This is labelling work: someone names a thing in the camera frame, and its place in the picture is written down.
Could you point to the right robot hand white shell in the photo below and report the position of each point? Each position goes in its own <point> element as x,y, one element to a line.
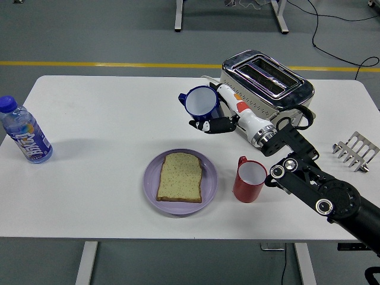
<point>243,114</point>

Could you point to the blue enamel cup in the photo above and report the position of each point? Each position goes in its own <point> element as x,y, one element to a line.
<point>200,102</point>

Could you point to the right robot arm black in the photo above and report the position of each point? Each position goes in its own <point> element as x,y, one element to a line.
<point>335,196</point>

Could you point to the red enamel cup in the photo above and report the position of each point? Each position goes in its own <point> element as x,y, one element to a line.
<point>245,191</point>

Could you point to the slice of toast bread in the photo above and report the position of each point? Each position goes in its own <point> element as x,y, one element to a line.
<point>179,178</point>

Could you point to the cream and chrome toaster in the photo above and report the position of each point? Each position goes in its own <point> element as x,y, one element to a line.
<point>294,95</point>

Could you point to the purple round plate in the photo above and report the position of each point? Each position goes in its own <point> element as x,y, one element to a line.
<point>207,178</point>

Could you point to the white background table leg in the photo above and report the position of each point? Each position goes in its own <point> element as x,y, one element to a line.
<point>178,17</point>
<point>280,17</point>

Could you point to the metal toast rack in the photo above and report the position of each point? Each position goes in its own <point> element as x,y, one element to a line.
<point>356,137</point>

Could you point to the yellow floor tape line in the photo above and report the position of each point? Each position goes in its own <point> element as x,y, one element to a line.
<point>89,64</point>

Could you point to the white caster wheel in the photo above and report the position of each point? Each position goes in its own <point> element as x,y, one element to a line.
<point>370,2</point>

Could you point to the black table control panel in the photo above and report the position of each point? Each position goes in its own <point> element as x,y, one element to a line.
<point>350,246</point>

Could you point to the plastic bottle with blue label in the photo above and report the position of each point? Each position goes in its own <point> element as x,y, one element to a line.
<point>29,142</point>

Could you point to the grey bracket under table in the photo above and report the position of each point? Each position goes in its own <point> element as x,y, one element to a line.
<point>271,247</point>

